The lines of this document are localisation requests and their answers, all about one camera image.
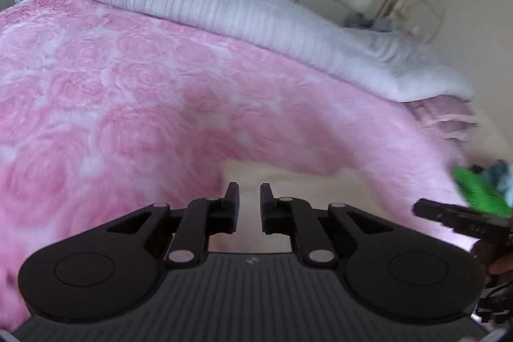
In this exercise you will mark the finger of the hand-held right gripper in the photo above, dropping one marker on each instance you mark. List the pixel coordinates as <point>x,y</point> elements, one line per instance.
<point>449,216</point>

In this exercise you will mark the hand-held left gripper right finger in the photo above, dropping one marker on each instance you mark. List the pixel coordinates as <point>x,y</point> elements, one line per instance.
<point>265,203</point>

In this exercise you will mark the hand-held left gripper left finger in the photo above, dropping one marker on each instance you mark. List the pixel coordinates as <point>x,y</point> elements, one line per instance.
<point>233,201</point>

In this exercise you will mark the pile of clothes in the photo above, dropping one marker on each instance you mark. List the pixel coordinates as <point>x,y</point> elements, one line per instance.
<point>370,22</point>

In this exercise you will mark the person's right hand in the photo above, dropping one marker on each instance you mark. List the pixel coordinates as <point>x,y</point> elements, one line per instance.
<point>499,265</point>

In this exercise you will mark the pink ruffled pillow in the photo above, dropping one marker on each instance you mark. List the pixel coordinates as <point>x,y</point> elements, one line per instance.
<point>445,115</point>

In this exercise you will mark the pink rose-pattern blanket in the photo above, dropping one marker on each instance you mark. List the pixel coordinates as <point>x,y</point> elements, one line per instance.
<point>120,105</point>

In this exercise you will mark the grey-white ribbed quilt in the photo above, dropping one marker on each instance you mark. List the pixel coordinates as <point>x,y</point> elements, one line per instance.
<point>224,1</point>

